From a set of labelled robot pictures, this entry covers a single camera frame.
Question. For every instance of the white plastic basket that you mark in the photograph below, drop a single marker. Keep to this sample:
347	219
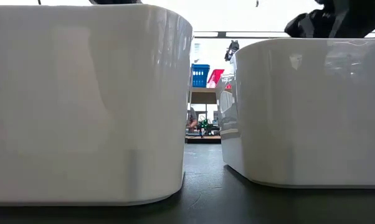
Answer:
81	109
299	124

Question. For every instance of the red plastic slotted basket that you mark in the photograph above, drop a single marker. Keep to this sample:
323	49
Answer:
215	77

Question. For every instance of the blue plastic slotted basket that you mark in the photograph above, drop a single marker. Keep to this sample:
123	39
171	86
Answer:
200	76

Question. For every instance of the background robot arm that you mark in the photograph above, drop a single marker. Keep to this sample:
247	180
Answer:
206	126

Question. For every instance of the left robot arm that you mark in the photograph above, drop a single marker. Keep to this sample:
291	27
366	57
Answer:
112	1

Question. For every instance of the wooden shelf board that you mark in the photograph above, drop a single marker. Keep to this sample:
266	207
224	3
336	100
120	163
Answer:
203	96

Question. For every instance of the overhead light bar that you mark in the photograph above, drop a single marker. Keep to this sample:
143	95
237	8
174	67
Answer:
237	34

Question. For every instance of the person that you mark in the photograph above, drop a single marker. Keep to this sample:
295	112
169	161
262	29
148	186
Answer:
192	118

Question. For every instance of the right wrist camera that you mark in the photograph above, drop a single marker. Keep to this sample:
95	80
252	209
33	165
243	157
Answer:
306	26

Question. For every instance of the black ceiling-mounted camera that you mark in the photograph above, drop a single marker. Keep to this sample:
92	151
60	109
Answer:
232	48

